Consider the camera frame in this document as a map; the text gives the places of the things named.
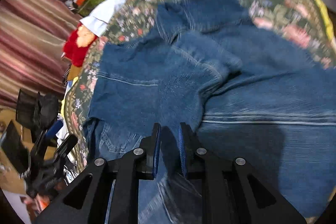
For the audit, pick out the red plush toy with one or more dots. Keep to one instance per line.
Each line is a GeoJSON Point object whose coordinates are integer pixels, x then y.
{"type": "Point", "coordinates": [77, 45]}

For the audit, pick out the white light blue shirt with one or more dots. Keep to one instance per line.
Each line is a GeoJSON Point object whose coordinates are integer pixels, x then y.
{"type": "Point", "coordinates": [97, 21]}

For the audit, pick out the striped red gold curtain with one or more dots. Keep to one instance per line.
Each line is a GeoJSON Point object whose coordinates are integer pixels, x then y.
{"type": "Point", "coordinates": [33, 33]}

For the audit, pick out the brown cardboard box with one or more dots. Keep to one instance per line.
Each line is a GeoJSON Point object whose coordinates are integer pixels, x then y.
{"type": "Point", "coordinates": [73, 72]}

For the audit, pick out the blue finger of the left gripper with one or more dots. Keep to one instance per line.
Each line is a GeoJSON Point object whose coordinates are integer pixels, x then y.
{"type": "Point", "coordinates": [54, 129]}
{"type": "Point", "coordinates": [63, 150]}

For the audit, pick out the blue denim jacket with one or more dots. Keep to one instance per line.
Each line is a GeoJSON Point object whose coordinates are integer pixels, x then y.
{"type": "Point", "coordinates": [245, 91]}

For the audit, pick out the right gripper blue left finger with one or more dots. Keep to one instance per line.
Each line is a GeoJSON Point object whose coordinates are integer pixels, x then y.
{"type": "Point", "coordinates": [151, 145]}

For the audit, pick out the floral bedspread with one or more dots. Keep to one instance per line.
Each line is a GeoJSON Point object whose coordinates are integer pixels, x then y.
{"type": "Point", "coordinates": [299, 21]}

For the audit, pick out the yellow blanket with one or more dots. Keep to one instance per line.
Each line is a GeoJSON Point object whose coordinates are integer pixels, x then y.
{"type": "Point", "coordinates": [329, 28]}

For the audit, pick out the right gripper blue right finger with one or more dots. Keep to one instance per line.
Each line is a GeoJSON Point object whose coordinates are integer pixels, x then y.
{"type": "Point", "coordinates": [188, 144]}

